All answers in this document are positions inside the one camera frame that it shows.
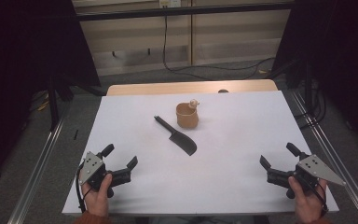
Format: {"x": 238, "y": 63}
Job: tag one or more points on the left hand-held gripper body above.
{"x": 94, "y": 174}

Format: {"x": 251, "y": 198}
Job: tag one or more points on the black metal stand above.
{"x": 53, "y": 102}

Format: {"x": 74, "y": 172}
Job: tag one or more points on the light wooden table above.
{"x": 167, "y": 88}

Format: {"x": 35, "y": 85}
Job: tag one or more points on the person's left hand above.
{"x": 97, "y": 202}

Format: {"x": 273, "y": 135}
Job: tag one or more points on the metal floor rail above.
{"x": 338, "y": 165}
{"x": 35, "y": 174}

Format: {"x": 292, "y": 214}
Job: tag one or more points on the small black floor piece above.
{"x": 75, "y": 134}

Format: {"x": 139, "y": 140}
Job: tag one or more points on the small beige figurine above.
{"x": 194, "y": 103}

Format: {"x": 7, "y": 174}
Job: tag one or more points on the brown cup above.
{"x": 186, "y": 119}

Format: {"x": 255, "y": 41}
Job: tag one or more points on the black curtain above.
{"x": 341, "y": 46}
{"x": 18, "y": 62}

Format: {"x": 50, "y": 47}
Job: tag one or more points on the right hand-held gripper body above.
{"x": 310, "y": 169}

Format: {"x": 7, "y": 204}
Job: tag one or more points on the white wall socket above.
{"x": 169, "y": 3}

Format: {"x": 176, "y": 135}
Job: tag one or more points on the small dark knob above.
{"x": 223, "y": 91}

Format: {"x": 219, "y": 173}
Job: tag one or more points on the black horizontal bar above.
{"x": 174, "y": 11}

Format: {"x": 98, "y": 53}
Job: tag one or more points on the white table cover board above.
{"x": 230, "y": 146}

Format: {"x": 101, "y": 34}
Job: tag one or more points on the person's right hand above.
{"x": 307, "y": 205}

